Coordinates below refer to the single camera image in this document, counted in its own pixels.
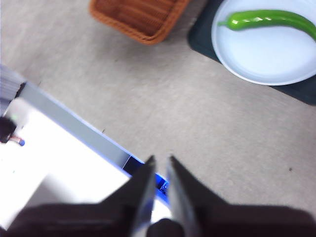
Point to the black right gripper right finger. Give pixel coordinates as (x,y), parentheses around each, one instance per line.
(234,222)

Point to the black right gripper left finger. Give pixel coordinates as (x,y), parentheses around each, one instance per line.
(98,219)

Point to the blue round plate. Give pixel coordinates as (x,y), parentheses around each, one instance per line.
(261,56)

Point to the long green pepper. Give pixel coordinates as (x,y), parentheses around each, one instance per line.
(261,19)

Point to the black rectangular tray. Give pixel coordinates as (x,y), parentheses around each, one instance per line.
(201,37)

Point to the brown wicker basket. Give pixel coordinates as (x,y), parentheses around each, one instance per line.
(138,17)

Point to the grey metal table frame rail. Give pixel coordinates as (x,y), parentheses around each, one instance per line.
(74,123)

